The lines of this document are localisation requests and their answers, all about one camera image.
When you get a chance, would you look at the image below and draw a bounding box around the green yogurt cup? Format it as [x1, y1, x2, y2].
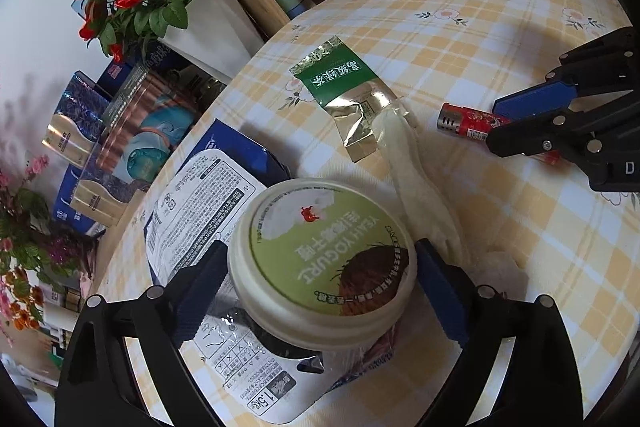
[228, 179, 416, 351]

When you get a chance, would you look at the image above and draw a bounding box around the pink blossom arrangement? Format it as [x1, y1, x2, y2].
[1, 155, 98, 332]

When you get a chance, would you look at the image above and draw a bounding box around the red chopstick wrapper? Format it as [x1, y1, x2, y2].
[436, 102, 564, 167]

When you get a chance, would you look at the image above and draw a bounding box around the blue white snack package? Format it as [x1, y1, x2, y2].
[144, 120, 396, 425]

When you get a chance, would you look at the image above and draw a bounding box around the blue gold tissue box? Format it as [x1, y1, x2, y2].
[42, 70, 110, 169]

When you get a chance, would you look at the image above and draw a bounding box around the lower blue gold box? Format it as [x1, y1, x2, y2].
[52, 165, 134, 236]

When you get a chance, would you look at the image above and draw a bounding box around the green gold tea sachet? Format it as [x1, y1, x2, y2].
[290, 36, 408, 162]

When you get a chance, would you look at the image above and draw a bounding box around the yellow plaid tablecloth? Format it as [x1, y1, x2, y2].
[98, 0, 639, 412]

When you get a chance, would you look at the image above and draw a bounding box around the white flower vase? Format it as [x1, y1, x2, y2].
[160, 0, 264, 84]

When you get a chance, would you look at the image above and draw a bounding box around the cream plastic glove wrapper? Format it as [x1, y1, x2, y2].
[371, 101, 472, 268]

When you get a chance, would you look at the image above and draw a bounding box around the teal copper gift box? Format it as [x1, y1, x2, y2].
[82, 64, 226, 200]

